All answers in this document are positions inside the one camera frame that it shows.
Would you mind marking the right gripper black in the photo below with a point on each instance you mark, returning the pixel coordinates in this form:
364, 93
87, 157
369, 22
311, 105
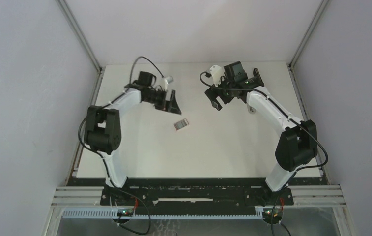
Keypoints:
213, 94

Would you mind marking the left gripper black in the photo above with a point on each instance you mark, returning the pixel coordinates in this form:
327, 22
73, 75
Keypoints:
170, 106

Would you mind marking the staple box tray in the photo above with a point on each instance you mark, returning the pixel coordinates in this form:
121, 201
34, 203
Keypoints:
181, 124

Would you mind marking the silver black staple remover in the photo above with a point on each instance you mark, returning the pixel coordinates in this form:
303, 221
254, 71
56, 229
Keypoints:
251, 110

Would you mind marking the black stapler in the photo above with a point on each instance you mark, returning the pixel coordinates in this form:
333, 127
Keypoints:
258, 78

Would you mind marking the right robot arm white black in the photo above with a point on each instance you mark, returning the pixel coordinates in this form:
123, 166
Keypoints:
297, 144

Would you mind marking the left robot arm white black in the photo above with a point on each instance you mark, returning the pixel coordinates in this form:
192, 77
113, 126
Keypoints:
102, 134

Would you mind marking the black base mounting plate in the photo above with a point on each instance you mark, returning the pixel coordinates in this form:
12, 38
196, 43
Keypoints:
195, 196

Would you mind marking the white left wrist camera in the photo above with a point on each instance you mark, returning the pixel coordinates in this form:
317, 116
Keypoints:
167, 81

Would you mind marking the left controller board with wires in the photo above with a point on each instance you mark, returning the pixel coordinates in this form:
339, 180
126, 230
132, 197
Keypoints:
120, 222

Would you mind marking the controller board with wires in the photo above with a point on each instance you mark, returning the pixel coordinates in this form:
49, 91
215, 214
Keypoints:
120, 222
274, 216

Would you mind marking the right controller board with wires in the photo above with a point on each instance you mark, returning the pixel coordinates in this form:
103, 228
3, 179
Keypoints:
274, 216

